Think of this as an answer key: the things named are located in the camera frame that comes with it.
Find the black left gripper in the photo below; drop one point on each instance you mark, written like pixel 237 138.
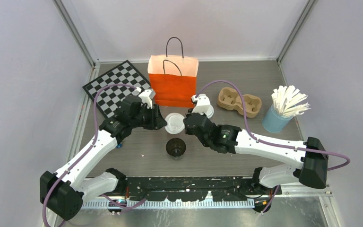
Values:
pixel 157 121

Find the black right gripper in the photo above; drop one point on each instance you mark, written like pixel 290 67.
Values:
pixel 187 131

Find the white plastic cup lid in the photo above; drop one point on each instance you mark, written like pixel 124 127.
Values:
pixel 210 112

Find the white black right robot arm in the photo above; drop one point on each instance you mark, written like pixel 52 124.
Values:
pixel 302 162

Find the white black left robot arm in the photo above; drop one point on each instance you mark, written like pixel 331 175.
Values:
pixel 65 190

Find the cardboard cup carrier tray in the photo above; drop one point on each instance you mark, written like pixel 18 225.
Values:
pixel 229 99

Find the orange paper bag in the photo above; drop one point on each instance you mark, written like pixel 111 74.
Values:
pixel 173 77

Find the black white chessboard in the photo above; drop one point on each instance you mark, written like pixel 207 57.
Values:
pixel 111 98

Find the blue cup holder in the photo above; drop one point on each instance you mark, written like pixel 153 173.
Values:
pixel 273 122

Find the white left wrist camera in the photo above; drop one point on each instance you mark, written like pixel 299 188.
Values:
pixel 146 96

